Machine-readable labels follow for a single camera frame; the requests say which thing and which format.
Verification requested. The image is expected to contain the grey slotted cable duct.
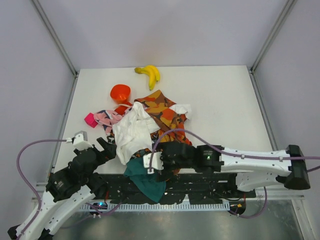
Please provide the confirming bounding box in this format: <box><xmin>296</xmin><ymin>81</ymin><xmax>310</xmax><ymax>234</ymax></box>
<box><xmin>79</xmin><ymin>201</ymin><xmax>230</xmax><ymax>212</ymax></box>

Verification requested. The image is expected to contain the teal cloth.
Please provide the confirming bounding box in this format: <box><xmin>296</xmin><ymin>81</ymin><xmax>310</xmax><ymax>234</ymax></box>
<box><xmin>123</xmin><ymin>157</ymin><xmax>167</xmax><ymax>203</ymax></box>

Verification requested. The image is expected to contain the pink cube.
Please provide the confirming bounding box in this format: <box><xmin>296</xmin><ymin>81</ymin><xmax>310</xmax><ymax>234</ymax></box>
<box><xmin>84</xmin><ymin>112</ymin><xmax>98</xmax><ymax>128</ymax></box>

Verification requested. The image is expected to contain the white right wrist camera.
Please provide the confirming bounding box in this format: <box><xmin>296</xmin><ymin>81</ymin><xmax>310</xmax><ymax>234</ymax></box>
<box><xmin>142</xmin><ymin>152</ymin><xmax>164</xmax><ymax>175</ymax></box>

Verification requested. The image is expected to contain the orange brown camouflage cloth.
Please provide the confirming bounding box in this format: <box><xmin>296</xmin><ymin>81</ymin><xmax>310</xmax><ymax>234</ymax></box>
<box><xmin>134</xmin><ymin>90</ymin><xmax>187</xmax><ymax>144</ymax></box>

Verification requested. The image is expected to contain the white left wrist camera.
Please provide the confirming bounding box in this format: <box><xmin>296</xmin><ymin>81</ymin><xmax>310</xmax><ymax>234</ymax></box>
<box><xmin>72</xmin><ymin>131</ymin><xmax>93</xmax><ymax>151</ymax></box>

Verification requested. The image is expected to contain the left aluminium frame post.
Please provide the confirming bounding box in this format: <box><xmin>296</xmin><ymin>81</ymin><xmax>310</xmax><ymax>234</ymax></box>
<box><xmin>30</xmin><ymin>0</ymin><xmax>78</xmax><ymax>77</ymax></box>

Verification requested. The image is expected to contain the orange plastic bowl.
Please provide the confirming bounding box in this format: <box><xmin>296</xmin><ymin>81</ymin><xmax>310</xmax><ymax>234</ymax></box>
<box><xmin>110</xmin><ymin>84</ymin><xmax>131</xmax><ymax>104</ymax></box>

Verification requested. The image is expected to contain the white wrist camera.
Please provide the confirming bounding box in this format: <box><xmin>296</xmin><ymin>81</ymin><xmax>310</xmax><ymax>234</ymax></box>
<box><xmin>142</xmin><ymin>152</ymin><xmax>164</xmax><ymax>175</ymax></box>
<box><xmin>72</xmin><ymin>131</ymin><xmax>93</xmax><ymax>151</ymax></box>

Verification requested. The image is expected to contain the aluminium frame post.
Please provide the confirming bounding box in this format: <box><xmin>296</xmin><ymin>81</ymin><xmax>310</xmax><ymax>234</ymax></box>
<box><xmin>30</xmin><ymin>0</ymin><xmax>78</xmax><ymax>77</ymax></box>
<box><xmin>249</xmin><ymin>0</ymin><xmax>297</xmax><ymax>75</ymax></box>

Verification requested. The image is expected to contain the right aluminium frame post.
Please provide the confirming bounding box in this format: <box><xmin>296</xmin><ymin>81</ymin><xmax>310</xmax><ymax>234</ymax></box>
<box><xmin>249</xmin><ymin>0</ymin><xmax>297</xmax><ymax>75</ymax></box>

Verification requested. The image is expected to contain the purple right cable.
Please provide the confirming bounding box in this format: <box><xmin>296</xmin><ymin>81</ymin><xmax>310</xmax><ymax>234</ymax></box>
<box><xmin>148</xmin><ymin>128</ymin><xmax>320</xmax><ymax>173</ymax></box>

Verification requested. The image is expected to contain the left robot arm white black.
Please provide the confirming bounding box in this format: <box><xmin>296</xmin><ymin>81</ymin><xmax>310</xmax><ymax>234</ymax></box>
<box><xmin>7</xmin><ymin>133</ymin><xmax>116</xmax><ymax>240</ymax></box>

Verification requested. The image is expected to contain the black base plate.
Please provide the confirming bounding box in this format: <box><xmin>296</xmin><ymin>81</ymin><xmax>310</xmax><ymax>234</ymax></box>
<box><xmin>49</xmin><ymin>172</ymin><xmax>257</xmax><ymax>205</ymax></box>

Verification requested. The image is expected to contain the black orange patterned cloth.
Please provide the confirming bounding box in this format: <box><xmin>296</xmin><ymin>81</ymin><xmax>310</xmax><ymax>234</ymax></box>
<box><xmin>106</xmin><ymin>130</ymin><xmax>161</xmax><ymax>160</ymax></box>

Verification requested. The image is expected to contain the white cloth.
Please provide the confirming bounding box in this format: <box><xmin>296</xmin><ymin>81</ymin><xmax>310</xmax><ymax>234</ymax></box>
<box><xmin>111</xmin><ymin>101</ymin><xmax>193</xmax><ymax>166</ymax></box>

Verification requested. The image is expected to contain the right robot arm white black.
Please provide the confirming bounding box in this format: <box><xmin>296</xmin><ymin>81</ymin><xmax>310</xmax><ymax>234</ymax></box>
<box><xmin>150</xmin><ymin>142</ymin><xmax>311</xmax><ymax>192</ymax></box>

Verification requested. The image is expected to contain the pink patterned cloth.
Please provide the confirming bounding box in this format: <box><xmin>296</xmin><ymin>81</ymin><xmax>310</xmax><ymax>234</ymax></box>
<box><xmin>93</xmin><ymin>110</ymin><xmax>123</xmax><ymax>135</ymax></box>

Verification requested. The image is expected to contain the yellow banana bunch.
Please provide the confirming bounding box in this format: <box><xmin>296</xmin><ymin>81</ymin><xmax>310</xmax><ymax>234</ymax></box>
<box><xmin>134</xmin><ymin>65</ymin><xmax>161</xmax><ymax>91</ymax></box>

